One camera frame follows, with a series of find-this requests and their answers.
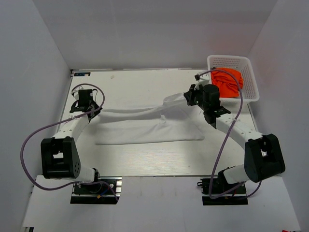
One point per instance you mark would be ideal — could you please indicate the white plastic basket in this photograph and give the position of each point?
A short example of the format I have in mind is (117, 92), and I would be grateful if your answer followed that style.
(243, 65)

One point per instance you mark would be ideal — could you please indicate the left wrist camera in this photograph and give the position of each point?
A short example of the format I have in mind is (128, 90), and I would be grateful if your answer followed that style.
(75, 92)

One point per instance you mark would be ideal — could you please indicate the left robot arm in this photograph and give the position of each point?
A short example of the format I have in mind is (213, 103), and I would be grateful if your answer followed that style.
(60, 158)

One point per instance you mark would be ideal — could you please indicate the white t shirt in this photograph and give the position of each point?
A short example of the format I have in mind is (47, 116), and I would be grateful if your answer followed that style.
(171, 121)

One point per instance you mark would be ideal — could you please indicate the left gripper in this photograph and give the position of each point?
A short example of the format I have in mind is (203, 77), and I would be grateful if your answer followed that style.
(96, 106)

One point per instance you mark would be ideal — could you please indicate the blue label sticker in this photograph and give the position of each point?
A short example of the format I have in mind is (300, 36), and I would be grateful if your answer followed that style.
(82, 74)

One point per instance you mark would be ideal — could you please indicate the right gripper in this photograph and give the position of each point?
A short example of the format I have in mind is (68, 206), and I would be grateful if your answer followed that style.
(189, 95)

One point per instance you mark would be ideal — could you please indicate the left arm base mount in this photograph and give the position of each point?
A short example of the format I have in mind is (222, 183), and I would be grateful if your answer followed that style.
(98, 194)

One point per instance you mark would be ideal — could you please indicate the orange t shirt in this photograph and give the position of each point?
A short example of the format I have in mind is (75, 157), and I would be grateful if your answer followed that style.
(226, 84)

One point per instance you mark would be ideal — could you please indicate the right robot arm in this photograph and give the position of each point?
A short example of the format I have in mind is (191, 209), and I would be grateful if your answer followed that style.
(262, 153)

